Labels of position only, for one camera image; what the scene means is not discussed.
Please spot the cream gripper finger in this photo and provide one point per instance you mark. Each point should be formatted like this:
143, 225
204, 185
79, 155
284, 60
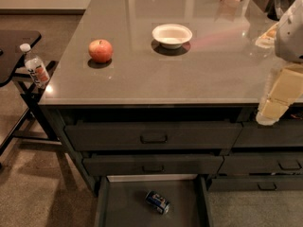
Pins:
283, 87

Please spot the blue pepsi can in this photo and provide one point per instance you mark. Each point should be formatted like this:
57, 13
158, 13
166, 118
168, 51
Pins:
158, 202

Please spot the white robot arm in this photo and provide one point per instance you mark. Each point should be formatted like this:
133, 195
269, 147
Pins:
289, 35

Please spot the snack bags in drawer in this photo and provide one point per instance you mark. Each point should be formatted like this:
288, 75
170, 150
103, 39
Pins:
297, 115

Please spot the dark top right drawer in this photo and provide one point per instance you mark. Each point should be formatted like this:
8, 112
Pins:
285, 133

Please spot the dark drawer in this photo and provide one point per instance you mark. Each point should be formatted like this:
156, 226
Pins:
86, 136
102, 165
285, 133
258, 163
257, 183

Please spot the dark middle right drawer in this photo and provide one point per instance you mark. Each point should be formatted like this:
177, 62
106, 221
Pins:
258, 163

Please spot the dark bottom right drawer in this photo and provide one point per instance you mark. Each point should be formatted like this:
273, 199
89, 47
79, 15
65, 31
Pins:
257, 183

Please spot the dark middle left drawer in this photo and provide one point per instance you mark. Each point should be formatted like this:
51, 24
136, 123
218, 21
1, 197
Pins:
102, 165

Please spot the dark top left drawer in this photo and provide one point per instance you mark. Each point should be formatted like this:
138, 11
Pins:
86, 136

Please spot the open bottom left drawer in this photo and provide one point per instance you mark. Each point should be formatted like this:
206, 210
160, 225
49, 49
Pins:
122, 204

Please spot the glass jar with pastries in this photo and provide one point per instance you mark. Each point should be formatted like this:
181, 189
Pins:
267, 39

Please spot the white paper bowl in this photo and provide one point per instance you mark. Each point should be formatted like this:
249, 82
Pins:
172, 36

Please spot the red apple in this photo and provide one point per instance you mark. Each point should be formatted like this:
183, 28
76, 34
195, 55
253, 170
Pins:
100, 51

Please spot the clear water bottle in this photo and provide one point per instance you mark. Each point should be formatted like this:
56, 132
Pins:
35, 66

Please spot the black side table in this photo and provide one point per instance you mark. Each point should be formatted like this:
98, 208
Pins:
11, 62

